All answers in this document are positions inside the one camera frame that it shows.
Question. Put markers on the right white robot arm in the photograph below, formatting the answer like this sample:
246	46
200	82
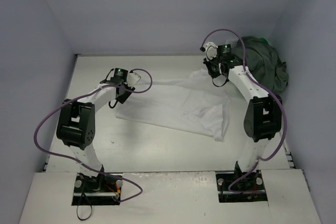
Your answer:
263	116

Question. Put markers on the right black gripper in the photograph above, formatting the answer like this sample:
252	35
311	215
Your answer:
212	69

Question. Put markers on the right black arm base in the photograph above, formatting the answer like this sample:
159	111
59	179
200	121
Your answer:
237	187

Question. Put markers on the grey green t shirt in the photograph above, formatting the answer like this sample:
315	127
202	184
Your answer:
264	63

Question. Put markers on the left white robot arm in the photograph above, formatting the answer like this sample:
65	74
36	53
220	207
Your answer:
77	121

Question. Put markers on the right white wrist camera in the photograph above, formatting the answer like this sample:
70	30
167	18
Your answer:
210	50

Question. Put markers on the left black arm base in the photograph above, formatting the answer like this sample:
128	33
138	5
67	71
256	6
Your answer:
97	191

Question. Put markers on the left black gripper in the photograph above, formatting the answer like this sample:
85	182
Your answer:
124	97

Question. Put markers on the white t shirt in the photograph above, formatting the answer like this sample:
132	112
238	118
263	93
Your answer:
191	104

